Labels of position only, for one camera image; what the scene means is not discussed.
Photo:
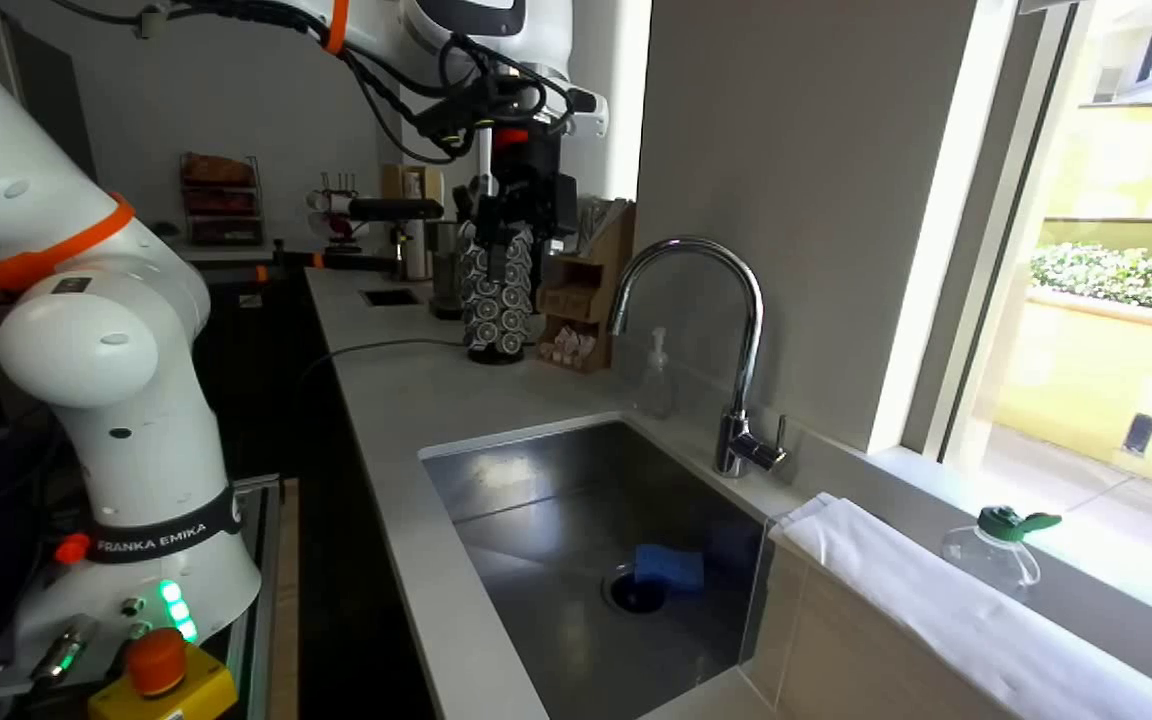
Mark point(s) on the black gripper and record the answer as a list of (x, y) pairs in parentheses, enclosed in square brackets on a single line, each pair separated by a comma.
[(529, 182)]

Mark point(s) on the patterned black white canister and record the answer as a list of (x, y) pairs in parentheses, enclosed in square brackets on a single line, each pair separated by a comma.
[(497, 297)]

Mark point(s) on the white folded towel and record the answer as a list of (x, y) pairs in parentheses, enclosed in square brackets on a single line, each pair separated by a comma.
[(1031, 667)]

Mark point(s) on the chrome gooseneck faucet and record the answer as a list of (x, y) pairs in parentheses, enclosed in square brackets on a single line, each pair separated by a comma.
[(737, 439)]

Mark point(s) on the wooden tea box organizer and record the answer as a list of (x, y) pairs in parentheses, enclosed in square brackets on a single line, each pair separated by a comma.
[(576, 285)]

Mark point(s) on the blue sponge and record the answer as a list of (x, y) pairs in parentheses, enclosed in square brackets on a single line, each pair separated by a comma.
[(677, 571)]

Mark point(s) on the clear bottle green cap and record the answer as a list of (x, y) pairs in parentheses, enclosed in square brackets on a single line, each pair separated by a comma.
[(999, 550)]

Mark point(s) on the yellow emergency stop box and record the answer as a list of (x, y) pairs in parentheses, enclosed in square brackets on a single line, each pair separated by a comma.
[(167, 678)]

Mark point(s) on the clear soap dispenser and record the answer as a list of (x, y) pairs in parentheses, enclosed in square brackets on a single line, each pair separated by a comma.
[(658, 397)]

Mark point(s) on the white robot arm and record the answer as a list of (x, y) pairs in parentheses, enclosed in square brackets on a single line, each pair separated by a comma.
[(104, 317)]

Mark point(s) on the stainless steel sink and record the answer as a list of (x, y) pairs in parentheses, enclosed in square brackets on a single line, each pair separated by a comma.
[(550, 514)]

